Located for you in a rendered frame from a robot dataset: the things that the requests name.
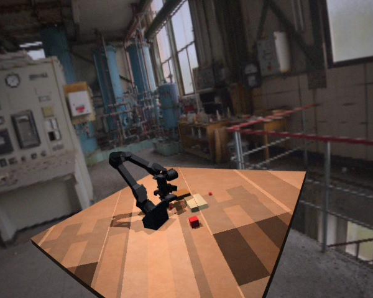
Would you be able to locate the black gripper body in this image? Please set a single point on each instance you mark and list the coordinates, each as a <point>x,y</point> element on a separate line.
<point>164,192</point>

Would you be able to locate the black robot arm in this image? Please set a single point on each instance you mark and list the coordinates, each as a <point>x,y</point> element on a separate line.
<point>116,160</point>

